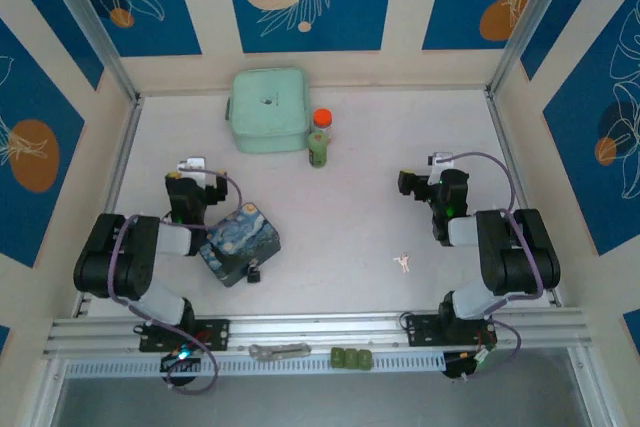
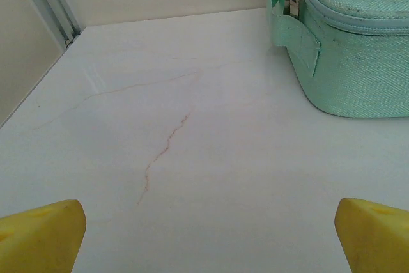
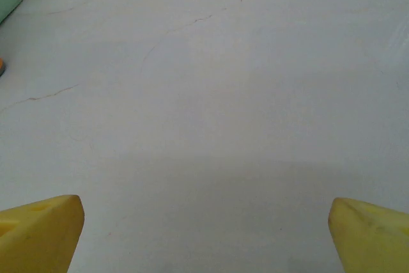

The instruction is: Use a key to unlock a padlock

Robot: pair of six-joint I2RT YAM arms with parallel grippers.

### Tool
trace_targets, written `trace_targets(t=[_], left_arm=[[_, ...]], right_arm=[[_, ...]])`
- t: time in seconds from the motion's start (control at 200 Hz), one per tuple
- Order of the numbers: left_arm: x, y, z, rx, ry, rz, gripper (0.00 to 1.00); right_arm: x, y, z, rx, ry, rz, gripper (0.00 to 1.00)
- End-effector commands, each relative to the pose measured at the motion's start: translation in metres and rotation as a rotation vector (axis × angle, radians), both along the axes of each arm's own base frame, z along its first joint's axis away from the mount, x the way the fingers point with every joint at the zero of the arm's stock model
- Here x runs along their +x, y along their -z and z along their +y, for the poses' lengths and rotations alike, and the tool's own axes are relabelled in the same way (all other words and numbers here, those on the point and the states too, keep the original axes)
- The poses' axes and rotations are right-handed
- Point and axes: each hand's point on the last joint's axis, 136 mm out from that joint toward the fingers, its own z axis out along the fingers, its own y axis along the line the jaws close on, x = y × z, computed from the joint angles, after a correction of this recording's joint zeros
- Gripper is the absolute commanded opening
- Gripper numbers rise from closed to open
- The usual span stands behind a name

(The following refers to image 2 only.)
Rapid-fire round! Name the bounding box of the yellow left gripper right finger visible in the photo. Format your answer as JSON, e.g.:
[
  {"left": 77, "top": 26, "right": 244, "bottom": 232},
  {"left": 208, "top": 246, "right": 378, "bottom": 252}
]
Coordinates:
[{"left": 334, "top": 198, "right": 409, "bottom": 273}]

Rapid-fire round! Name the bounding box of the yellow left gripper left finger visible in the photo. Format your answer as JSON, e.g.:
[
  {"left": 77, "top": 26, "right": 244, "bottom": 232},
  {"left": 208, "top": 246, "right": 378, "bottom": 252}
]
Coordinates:
[{"left": 0, "top": 199, "right": 87, "bottom": 273}]

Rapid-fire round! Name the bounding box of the mint green fabric case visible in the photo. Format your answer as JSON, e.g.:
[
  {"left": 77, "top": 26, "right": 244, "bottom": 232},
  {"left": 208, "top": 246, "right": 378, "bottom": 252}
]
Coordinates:
[{"left": 266, "top": 0, "right": 409, "bottom": 118}]

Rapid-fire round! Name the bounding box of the silver zipper pull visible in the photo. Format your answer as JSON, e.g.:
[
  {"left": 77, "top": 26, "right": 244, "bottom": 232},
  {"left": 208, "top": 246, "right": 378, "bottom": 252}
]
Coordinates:
[{"left": 284, "top": 0, "right": 304, "bottom": 18}]

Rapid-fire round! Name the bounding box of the aluminium frame post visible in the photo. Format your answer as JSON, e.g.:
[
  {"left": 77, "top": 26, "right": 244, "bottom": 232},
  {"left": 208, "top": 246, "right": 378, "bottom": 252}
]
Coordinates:
[{"left": 12, "top": 0, "right": 83, "bottom": 51}]

